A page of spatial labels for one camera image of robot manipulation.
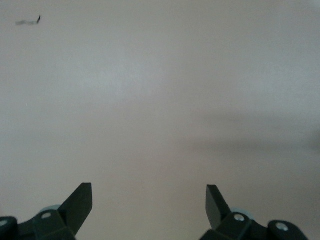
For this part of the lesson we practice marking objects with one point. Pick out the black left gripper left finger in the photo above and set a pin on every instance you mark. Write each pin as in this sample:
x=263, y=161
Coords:
x=62, y=222

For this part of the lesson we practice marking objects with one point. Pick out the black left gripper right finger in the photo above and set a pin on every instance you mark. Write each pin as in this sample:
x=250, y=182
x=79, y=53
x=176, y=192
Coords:
x=232, y=225

